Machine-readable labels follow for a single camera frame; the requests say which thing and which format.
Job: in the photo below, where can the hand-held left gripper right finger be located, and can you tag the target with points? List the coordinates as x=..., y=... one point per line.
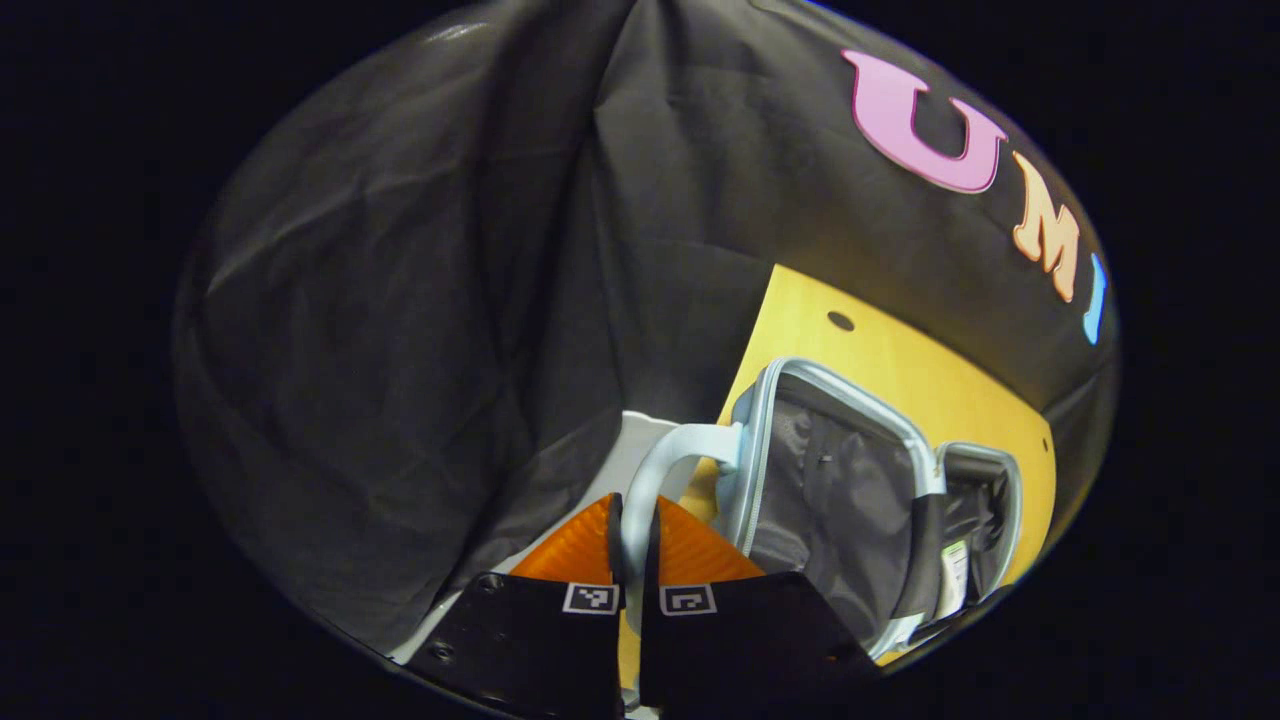
x=740, y=650

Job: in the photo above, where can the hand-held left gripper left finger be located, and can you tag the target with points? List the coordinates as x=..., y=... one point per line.
x=530, y=650

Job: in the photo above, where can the light blue suitcase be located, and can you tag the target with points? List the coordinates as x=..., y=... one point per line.
x=830, y=480

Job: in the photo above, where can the white green skin care tube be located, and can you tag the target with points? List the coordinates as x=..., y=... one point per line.
x=955, y=580

